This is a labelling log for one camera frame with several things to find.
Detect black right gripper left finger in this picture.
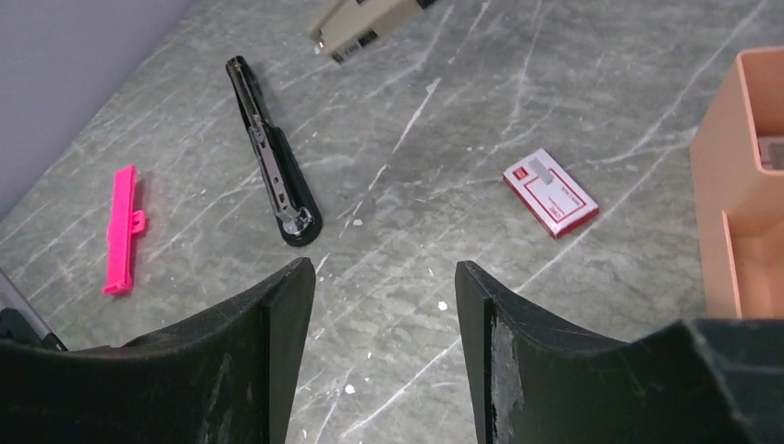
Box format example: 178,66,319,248
1,257,316,443

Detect orange file organizer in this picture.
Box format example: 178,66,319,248
689,46,783,318

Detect red white staple box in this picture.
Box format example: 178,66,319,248
503,149,600,240

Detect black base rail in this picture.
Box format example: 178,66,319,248
1,271,67,352

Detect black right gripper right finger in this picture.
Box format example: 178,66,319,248
455,261,783,443

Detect black stapler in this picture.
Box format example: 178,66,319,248
225,55,323,248

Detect pink plastic clip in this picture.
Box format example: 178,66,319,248
102,165,146,295

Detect beige stapler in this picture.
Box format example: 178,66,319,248
307,0,436,65

